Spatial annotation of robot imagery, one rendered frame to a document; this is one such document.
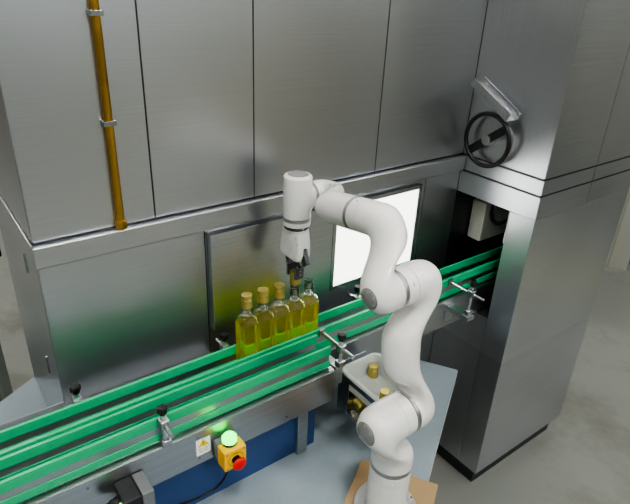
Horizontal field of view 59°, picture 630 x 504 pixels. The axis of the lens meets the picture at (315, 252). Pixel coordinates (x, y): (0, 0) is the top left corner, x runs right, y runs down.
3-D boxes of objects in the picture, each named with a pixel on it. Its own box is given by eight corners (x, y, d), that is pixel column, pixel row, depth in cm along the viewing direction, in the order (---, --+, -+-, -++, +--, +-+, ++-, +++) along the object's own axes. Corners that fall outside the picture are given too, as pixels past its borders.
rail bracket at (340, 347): (323, 347, 192) (325, 316, 187) (355, 373, 180) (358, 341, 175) (316, 350, 191) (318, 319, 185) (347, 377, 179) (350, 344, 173)
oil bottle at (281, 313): (280, 350, 190) (281, 296, 181) (289, 359, 186) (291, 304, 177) (266, 356, 187) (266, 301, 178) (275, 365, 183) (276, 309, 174)
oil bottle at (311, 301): (307, 339, 197) (310, 286, 187) (317, 347, 193) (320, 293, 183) (294, 344, 194) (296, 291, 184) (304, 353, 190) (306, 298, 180)
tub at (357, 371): (374, 369, 203) (376, 350, 199) (419, 405, 187) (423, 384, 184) (337, 387, 194) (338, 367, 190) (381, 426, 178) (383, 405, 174)
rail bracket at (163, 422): (170, 438, 154) (167, 400, 148) (182, 456, 148) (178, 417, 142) (156, 445, 151) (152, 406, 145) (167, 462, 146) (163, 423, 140)
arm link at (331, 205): (389, 189, 150) (319, 173, 173) (344, 200, 141) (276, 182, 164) (390, 221, 153) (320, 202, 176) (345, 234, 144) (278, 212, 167)
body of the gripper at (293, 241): (276, 219, 170) (276, 252, 175) (295, 231, 163) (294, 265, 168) (297, 214, 174) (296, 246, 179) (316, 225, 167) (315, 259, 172)
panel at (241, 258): (407, 259, 233) (417, 182, 218) (412, 262, 231) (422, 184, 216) (210, 326, 184) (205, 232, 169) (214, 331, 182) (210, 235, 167)
